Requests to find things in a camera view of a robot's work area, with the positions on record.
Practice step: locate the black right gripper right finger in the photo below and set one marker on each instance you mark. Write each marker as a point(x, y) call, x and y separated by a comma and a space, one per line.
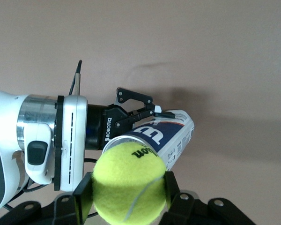
point(175, 197)

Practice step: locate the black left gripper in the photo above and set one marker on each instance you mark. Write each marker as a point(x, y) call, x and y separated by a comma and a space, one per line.
point(100, 126)

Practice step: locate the yellow tennis ball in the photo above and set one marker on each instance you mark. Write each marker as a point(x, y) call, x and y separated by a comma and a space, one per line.
point(128, 182)

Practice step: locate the clear tennis ball can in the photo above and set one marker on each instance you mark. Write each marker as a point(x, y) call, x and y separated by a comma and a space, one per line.
point(173, 136)

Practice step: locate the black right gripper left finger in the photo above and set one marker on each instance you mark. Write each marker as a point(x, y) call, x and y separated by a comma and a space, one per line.
point(83, 197)

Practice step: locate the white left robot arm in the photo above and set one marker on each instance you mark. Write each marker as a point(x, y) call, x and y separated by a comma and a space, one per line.
point(4, 117)

